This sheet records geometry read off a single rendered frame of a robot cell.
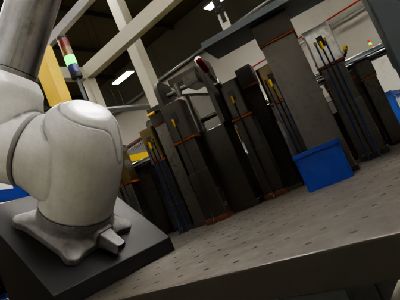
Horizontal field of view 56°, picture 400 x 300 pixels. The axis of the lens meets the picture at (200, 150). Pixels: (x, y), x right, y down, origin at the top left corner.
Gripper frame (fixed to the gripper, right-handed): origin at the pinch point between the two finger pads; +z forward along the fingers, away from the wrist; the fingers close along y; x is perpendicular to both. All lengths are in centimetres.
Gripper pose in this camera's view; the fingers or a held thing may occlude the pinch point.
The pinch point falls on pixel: (225, 23)
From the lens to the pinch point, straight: 138.8
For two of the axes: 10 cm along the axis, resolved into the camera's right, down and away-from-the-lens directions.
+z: 3.8, 9.2, -0.5
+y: 1.4, -0.1, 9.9
